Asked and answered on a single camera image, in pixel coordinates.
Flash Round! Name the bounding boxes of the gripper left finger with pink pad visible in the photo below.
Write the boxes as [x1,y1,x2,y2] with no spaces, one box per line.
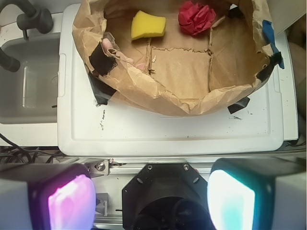
[0,163,96,230]

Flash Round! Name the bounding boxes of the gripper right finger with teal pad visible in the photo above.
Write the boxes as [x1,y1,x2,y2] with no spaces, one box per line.
[207,157,307,230]

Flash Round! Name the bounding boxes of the yellow-green sponge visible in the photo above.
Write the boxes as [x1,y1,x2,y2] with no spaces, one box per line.
[131,11,166,41]

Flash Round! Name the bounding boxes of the white plastic bin lid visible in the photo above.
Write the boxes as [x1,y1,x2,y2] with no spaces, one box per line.
[57,4,298,158]

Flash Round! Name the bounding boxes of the grey sink basin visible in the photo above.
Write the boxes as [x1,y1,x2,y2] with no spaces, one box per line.
[0,33,60,125]

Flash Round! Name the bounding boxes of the black tape patch on bag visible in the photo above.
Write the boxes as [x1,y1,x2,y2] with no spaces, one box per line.
[89,44,117,76]

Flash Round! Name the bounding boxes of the brown paper bag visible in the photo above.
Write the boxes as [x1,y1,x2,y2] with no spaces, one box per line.
[72,0,275,117]

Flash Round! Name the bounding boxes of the dark grey faucet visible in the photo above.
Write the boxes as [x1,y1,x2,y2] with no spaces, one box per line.
[0,0,54,40]

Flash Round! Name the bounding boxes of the crumpled red paper ball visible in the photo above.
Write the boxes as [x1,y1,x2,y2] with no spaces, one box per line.
[178,1,216,36]

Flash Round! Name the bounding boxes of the black cable bundle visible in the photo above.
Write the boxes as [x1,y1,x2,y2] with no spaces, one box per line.
[0,133,80,165]

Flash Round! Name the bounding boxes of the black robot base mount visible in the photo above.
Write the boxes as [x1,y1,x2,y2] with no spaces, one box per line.
[122,163,215,230]

